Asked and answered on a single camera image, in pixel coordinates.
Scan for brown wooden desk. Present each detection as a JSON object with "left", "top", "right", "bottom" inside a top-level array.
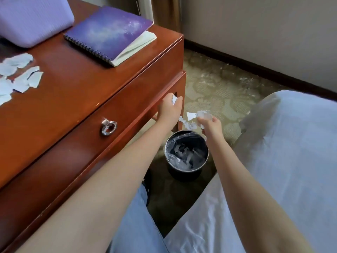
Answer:
[{"left": 0, "top": 0, "right": 187, "bottom": 253}]

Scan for person's left hand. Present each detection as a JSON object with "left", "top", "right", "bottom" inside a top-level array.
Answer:
[{"left": 157, "top": 92, "right": 184, "bottom": 127}]

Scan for person's left forearm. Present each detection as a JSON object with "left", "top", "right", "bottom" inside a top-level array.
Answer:
[{"left": 15, "top": 121, "right": 174, "bottom": 253}]

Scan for purple plastic basket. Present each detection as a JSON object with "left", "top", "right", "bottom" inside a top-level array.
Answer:
[{"left": 0, "top": 0, "right": 75, "bottom": 48}]

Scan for person's right hand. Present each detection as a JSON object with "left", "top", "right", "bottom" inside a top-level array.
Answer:
[{"left": 197, "top": 115, "right": 224, "bottom": 141}]

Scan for white sheer curtain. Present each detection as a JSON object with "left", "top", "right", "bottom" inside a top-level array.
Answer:
[{"left": 137, "top": 0, "right": 154, "bottom": 23}]

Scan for person's blue jeans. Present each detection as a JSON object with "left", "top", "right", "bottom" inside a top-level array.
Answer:
[{"left": 106, "top": 183, "right": 169, "bottom": 253}]

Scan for clear plastic bin liner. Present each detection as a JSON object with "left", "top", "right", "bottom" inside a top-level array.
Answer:
[{"left": 165, "top": 131, "right": 209, "bottom": 171}]

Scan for person's right forearm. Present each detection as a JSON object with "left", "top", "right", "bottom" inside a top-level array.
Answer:
[{"left": 206, "top": 134, "right": 314, "bottom": 253}]

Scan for white paper scraps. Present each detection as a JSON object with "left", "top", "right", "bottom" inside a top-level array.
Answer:
[{"left": 0, "top": 52, "right": 213, "bottom": 131}]

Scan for purple spiral notebook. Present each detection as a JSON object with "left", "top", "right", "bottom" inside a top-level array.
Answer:
[{"left": 64, "top": 5, "right": 157, "bottom": 67}]

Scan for small round trash bin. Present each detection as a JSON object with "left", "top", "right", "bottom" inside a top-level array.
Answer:
[{"left": 164, "top": 130, "right": 210, "bottom": 182}]

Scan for brown curtain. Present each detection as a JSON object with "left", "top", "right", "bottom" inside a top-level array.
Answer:
[{"left": 151, "top": 0, "right": 182, "bottom": 33}]

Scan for white bed sheet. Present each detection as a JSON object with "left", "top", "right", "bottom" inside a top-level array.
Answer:
[{"left": 164, "top": 90, "right": 337, "bottom": 253}]

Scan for metal drawer handle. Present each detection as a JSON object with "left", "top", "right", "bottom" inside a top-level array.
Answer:
[{"left": 100, "top": 119, "right": 118, "bottom": 137}]

